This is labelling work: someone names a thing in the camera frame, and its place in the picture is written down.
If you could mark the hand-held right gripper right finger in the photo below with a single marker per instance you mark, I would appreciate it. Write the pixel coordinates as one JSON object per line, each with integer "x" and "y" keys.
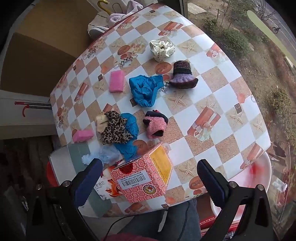
{"x": 211, "y": 179}

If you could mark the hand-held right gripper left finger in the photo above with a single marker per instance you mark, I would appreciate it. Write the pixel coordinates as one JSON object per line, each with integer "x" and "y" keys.
{"x": 89, "y": 179}

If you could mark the leopard print scarf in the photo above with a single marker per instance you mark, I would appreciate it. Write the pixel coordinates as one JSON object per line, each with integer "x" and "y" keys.
{"x": 114, "y": 132}

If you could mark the pink and black sock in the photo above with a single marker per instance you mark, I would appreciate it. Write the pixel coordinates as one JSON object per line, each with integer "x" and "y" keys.
{"x": 155, "y": 126}

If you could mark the pink cloth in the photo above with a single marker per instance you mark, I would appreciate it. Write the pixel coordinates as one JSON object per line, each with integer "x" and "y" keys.
{"x": 116, "y": 81}

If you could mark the blue plastic cover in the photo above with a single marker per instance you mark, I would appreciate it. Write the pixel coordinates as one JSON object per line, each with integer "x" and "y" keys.
{"x": 129, "y": 126}
{"x": 143, "y": 90}

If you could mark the light blue fluffy cloth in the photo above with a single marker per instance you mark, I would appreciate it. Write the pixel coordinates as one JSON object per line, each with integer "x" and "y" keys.
{"x": 104, "y": 154}

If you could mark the red plastic chair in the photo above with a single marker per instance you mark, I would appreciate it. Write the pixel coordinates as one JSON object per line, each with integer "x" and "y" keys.
{"x": 49, "y": 173}

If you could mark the red patterned flat box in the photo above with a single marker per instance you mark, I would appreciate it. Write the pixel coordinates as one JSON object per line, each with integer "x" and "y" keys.
{"x": 216, "y": 223}

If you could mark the pink sponge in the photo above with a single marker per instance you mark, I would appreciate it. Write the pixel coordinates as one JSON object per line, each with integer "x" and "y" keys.
{"x": 82, "y": 135}

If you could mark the red patterned carton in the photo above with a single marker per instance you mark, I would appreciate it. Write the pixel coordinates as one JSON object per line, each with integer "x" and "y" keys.
{"x": 138, "y": 172}

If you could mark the beige cloth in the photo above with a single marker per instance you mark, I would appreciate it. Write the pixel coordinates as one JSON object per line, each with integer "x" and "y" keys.
{"x": 101, "y": 121}

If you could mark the person's jeans leg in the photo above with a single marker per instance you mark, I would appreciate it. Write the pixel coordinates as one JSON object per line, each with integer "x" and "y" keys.
{"x": 166, "y": 220}

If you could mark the white cloth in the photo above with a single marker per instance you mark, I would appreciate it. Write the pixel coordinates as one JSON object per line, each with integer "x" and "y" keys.
{"x": 279, "y": 185}

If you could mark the checkered printed tablecloth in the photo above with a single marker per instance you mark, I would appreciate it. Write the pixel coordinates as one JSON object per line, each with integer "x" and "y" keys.
{"x": 208, "y": 97}

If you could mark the white cabinet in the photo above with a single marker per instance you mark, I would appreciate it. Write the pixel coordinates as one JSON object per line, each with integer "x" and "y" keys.
{"x": 23, "y": 122}

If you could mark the cream polka dot scrunchie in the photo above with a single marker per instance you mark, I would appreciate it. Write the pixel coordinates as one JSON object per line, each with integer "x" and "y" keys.
{"x": 159, "y": 52}

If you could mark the brown cardboard sheet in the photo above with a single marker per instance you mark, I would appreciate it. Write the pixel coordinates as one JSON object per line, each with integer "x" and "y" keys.
{"x": 34, "y": 51}

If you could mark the white cloth bag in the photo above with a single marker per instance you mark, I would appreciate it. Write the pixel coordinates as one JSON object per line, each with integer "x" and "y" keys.
{"x": 97, "y": 26}

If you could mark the lavender towel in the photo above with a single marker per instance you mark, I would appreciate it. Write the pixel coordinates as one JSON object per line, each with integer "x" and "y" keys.
{"x": 126, "y": 11}

